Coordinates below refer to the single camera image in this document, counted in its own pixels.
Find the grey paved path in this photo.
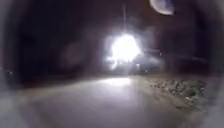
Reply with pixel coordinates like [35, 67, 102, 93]
[0, 75, 188, 128]

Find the street lamp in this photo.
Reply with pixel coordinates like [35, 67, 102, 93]
[106, 6, 144, 73]

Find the rough ground verge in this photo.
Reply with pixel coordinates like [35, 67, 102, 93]
[136, 73, 218, 114]

